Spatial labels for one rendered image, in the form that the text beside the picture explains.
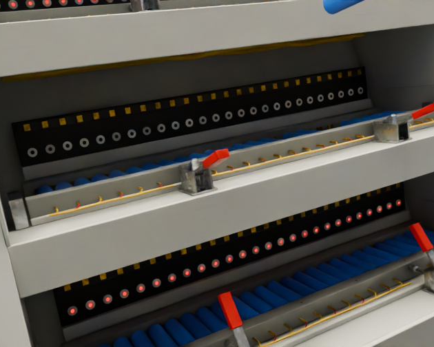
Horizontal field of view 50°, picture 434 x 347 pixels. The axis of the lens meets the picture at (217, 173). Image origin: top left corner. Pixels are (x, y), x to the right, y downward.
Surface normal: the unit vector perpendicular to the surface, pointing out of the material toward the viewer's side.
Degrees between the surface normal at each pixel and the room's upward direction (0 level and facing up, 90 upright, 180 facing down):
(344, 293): 109
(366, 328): 19
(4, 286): 90
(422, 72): 90
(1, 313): 90
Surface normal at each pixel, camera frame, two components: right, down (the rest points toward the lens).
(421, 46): -0.89, 0.22
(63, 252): 0.44, 0.11
